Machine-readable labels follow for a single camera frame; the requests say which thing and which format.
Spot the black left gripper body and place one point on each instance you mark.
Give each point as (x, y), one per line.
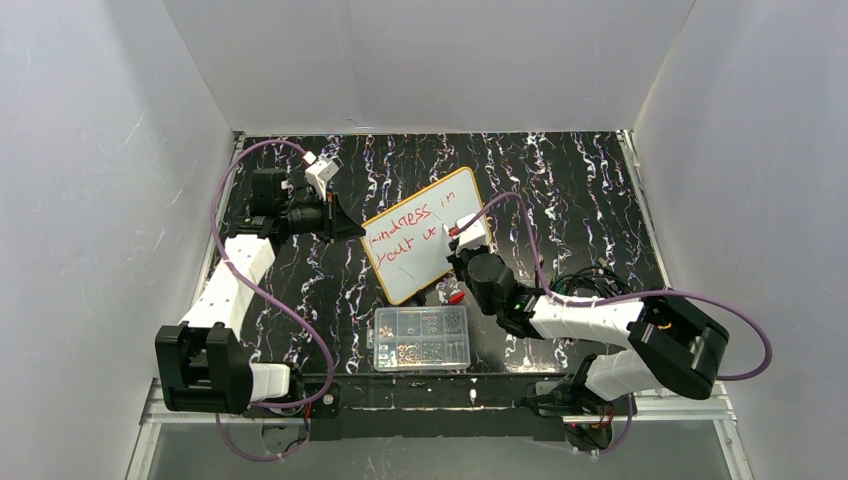
(332, 220)

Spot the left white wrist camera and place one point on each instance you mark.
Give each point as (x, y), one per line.
(319, 172)

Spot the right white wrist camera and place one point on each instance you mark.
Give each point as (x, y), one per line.
(469, 233)

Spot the aluminium side rail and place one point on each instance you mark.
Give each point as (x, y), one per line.
(633, 165)
(214, 213)

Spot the white red whiteboard marker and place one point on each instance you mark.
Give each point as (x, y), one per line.
(446, 230)

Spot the yellow framed whiteboard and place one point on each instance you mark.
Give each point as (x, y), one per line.
(406, 244)

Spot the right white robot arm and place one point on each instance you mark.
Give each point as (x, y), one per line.
(665, 340)

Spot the aluminium side rail right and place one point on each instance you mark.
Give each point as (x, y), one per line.
(633, 165)

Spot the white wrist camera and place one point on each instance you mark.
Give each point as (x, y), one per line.
(319, 172)
(469, 233)

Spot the aluminium side rail left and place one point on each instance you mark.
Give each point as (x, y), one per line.
(214, 213)

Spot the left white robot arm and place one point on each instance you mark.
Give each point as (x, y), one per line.
(202, 365)

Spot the aluminium front rail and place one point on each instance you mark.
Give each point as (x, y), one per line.
(466, 393)

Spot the red marker cap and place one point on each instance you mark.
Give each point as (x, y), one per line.
(456, 298)

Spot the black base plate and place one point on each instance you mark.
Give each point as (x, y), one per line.
(526, 422)

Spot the clear plastic screw box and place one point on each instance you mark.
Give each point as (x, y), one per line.
(421, 339)

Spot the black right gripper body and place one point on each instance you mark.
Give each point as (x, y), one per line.
(460, 259)

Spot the black ethernet cable teal plug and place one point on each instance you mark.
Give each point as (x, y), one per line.
(599, 279)

